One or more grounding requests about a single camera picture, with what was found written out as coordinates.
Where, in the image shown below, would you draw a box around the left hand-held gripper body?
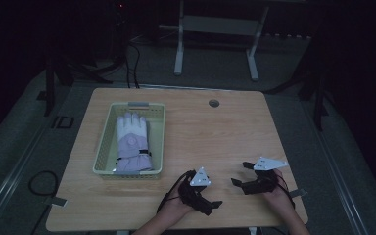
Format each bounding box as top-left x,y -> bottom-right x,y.
177,166 -> 217,217

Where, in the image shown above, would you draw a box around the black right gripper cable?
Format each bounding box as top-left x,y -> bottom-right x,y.
273,171 -> 297,211

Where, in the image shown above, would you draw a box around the black hanging cables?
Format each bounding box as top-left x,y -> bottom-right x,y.
122,40 -> 142,90

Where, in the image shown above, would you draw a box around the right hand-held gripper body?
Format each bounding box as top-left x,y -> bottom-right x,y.
240,156 -> 290,196

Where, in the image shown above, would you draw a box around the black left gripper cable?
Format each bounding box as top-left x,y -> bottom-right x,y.
156,169 -> 194,213

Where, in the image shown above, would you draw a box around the black metal stand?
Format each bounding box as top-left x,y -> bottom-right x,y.
43,48 -> 114,118
267,32 -> 331,132

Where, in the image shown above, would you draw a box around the person's right hand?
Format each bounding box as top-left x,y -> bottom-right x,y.
262,168 -> 298,219

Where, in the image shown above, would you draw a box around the white metal desk frame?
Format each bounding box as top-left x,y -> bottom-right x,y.
158,0 -> 271,82

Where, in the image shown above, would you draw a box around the grey tape piece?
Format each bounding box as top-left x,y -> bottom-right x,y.
289,188 -> 307,199
49,196 -> 69,209

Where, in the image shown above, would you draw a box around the lilac glove white fingers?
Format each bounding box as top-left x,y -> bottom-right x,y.
114,112 -> 155,173

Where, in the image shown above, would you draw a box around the pale green plastic basket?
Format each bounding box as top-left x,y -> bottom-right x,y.
92,101 -> 166,180

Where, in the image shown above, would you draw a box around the black looped floor cable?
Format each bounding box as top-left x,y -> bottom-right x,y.
27,169 -> 60,198

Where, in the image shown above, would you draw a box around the person's left hand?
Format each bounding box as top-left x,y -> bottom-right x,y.
157,194 -> 194,228

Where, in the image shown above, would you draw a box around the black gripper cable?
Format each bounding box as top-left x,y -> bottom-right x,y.
156,169 -> 194,213
273,171 -> 297,211

